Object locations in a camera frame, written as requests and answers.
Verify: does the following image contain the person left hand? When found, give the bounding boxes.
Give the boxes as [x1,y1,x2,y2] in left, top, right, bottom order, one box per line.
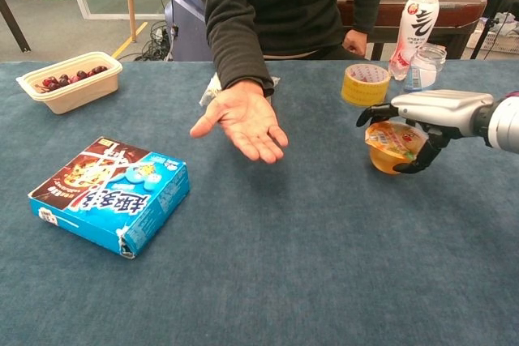
[342,28,369,58]

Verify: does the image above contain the person right hand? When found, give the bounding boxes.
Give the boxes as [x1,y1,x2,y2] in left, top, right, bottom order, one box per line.
[189,79,290,165]

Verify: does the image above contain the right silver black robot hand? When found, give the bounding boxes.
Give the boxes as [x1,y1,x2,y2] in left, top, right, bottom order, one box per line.
[356,89,496,175]

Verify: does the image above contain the orange jelly cup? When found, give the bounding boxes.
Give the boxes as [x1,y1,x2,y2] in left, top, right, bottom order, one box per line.
[364,121,430,176]

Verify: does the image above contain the clear jar blue label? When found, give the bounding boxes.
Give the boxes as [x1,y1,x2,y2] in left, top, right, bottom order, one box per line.
[403,42,448,93]

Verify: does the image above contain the clear plastic bag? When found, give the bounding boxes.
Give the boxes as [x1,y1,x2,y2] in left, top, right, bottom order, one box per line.
[198,72,281,108]

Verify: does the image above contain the yellow tape roll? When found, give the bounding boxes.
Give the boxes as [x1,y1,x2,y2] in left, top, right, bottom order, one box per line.
[341,63,392,109]

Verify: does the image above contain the drink bottle white pink label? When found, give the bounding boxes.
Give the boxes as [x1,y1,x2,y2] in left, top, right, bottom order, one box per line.
[388,0,441,82]

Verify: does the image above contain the person torso black sweater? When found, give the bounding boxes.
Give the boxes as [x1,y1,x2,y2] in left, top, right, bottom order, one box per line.
[193,0,390,62]

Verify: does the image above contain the person right arm black sleeve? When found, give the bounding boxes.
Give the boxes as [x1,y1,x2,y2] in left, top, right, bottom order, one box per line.
[193,0,276,98]

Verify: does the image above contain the white plastic basket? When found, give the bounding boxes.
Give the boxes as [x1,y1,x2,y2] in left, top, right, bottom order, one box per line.
[465,13,519,55]

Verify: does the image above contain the brown wooden game table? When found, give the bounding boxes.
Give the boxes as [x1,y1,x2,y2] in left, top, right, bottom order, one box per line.
[335,0,487,62]

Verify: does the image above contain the black tripod stand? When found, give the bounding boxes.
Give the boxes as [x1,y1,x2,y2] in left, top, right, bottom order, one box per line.
[470,0,519,60]

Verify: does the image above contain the light blue machine base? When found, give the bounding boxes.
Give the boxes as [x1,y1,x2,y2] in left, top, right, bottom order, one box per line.
[164,0,215,62]

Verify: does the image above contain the blue table cloth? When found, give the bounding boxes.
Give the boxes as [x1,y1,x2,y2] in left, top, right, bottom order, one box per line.
[0,60,519,346]

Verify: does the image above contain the blue brown cookie box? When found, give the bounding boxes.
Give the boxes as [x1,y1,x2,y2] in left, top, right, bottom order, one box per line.
[27,136,191,259]

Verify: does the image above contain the beige food container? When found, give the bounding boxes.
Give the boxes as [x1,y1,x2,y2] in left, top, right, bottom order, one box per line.
[15,51,124,116]

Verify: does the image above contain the black table leg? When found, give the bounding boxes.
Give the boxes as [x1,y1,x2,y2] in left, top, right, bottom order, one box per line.
[0,0,32,53]

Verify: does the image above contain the tangled black cable bundle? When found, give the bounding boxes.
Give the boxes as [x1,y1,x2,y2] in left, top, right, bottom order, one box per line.
[133,21,175,62]

